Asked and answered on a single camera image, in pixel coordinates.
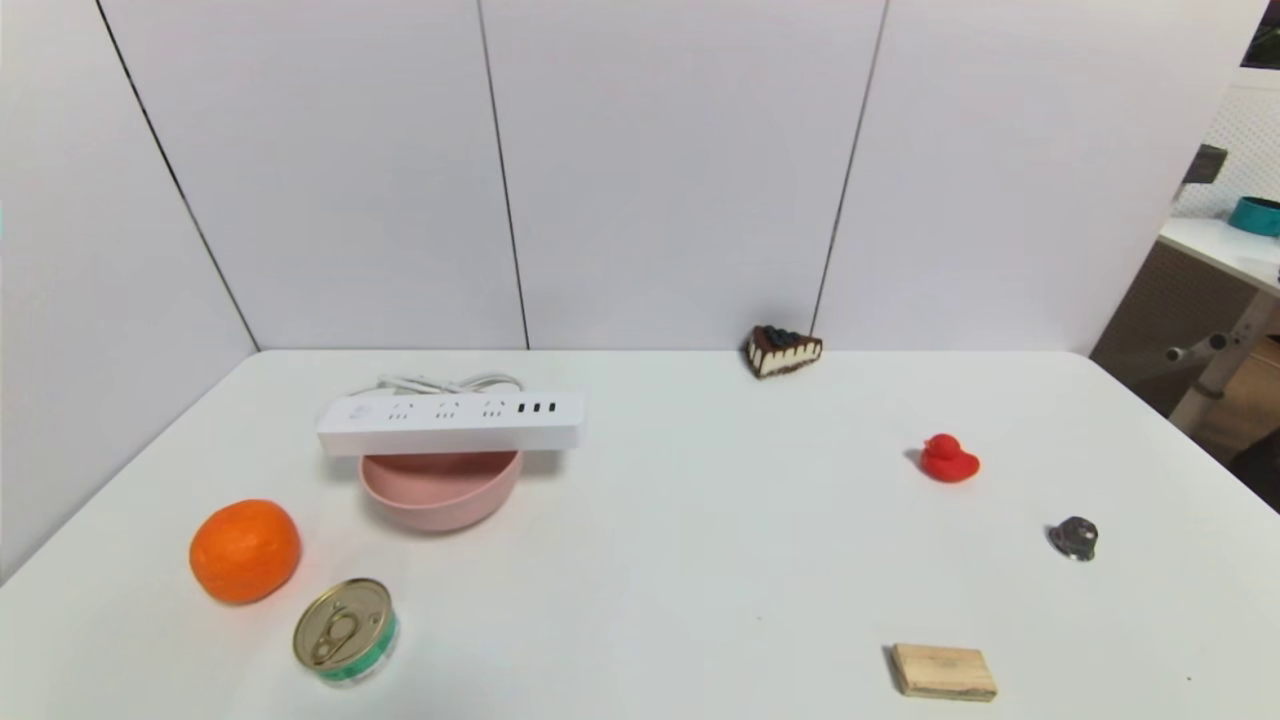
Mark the wooden block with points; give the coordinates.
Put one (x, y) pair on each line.
(943, 670)

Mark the white power strip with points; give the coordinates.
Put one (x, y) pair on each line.
(450, 425)

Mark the dark box on wall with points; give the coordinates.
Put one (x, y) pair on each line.
(1205, 163)

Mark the pink bowl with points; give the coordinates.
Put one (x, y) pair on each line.
(440, 495)

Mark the teal bowl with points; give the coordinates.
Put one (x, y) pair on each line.
(1256, 216)

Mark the chocolate cake slice toy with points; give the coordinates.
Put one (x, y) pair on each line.
(783, 352)

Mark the green tin can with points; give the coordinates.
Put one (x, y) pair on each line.
(344, 630)

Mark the red rubber duck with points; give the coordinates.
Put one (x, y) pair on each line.
(947, 460)

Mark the orange fruit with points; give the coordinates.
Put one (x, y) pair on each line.
(245, 551)

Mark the grey coffee capsule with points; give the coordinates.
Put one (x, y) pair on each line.
(1074, 537)

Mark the white background desk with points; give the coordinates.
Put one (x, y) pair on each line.
(1215, 250)

